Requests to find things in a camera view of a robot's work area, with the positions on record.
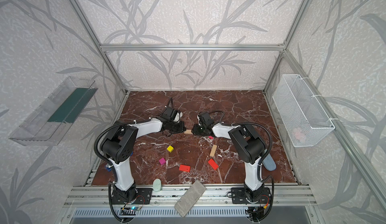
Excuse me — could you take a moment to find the natural long wood block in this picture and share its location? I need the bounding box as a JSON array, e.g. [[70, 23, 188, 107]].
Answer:
[[210, 145, 217, 158]]

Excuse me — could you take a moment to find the red block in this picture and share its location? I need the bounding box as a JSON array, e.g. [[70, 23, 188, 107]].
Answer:
[[208, 159, 219, 170], [179, 165, 191, 173]]

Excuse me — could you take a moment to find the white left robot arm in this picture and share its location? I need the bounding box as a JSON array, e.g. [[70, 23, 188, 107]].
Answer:
[[94, 117, 186, 191]]

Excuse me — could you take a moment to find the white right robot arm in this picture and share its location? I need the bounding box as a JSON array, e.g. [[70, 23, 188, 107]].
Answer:
[[192, 122, 272, 191]]

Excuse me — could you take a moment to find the yellow cube block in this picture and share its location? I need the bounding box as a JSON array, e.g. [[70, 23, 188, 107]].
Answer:
[[167, 146, 174, 153]]

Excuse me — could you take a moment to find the magenta cube block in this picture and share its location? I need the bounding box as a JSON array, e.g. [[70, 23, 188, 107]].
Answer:
[[159, 158, 166, 165]]

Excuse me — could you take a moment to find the pale green oval soap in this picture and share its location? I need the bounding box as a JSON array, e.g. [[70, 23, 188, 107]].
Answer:
[[152, 179, 162, 192]]

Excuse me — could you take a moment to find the grey stone slab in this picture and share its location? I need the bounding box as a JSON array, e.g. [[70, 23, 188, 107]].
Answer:
[[175, 181, 206, 218]]

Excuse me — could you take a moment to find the blue grey oval case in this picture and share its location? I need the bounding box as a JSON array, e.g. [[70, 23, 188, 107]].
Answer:
[[262, 154, 276, 172]]

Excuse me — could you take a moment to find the pink item in basket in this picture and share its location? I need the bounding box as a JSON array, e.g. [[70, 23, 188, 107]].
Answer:
[[293, 128, 307, 143]]

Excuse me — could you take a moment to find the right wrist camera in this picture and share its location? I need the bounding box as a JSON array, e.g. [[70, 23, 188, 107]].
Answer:
[[197, 111, 215, 128]]

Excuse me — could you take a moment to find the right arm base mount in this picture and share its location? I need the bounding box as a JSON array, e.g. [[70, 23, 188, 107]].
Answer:
[[230, 186, 272, 205]]

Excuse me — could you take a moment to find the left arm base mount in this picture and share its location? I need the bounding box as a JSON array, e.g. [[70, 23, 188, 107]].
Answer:
[[111, 187, 153, 205]]

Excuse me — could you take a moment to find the aluminium horizontal frame bar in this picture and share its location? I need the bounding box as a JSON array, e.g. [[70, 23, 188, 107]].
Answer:
[[100, 44, 284, 52]]

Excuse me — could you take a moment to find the white wire basket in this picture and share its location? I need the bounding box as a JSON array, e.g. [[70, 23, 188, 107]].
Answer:
[[273, 74, 335, 148]]

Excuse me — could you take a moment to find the clear plastic wall bin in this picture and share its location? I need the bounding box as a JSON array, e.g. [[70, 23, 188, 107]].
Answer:
[[9, 77, 98, 146]]

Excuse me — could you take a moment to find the aluminium frame post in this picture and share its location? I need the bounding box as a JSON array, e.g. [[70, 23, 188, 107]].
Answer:
[[263, 0, 312, 93]]

